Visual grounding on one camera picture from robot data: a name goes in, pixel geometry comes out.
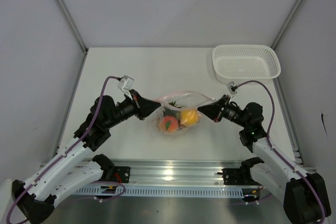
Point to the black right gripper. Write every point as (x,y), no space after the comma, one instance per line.
(214,110)

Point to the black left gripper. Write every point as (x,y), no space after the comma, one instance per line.
(142,106)

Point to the pink toy peach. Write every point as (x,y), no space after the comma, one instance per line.
(169,124)
(189,117)

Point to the orange toy pineapple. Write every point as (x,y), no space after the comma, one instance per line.
(173,106)

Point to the clear pink-dotted zip bag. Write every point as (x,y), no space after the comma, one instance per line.
(190,99)

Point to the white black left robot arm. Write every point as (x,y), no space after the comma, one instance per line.
(38,196)

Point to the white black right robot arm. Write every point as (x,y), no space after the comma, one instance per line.
(303,195)

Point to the white perforated plastic basket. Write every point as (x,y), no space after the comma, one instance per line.
(240,63)

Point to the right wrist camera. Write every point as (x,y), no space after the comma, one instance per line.
(232,87)

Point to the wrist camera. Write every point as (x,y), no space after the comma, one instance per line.
(125,85)
(232,87)

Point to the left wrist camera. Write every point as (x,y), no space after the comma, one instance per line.
(125,85)

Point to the aluminium mounting rail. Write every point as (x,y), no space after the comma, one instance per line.
(170,173)

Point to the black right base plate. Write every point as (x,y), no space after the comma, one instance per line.
(237,176)

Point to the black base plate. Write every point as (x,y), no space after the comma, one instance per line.
(237,176)
(120,174)

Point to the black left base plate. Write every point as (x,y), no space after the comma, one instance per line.
(120,174)

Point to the white slotted cable duct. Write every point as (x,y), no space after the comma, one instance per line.
(160,191)

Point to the grey aluminium corner post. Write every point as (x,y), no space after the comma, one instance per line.
(290,18)

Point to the left grey corner post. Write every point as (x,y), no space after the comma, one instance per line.
(71,24)

